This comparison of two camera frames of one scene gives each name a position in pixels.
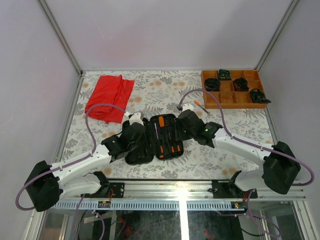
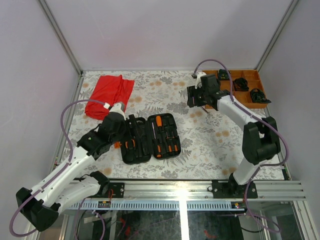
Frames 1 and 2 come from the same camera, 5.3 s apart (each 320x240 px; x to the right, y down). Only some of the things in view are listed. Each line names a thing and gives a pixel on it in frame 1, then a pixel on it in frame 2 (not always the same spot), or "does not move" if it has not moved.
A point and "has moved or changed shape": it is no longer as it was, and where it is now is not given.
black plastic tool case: x=162 y=139 does not move
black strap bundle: x=240 y=84 does not move
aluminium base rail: x=173 y=195 does not move
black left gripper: x=143 y=145 → x=135 y=127
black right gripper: x=178 y=127 → x=192 y=92
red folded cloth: x=111 y=89 does not move
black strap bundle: x=223 y=74 does not move
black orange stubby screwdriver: x=161 y=123 has moved or changed shape
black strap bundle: x=258 y=96 does not move
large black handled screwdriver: x=159 y=146 has moved or changed shape
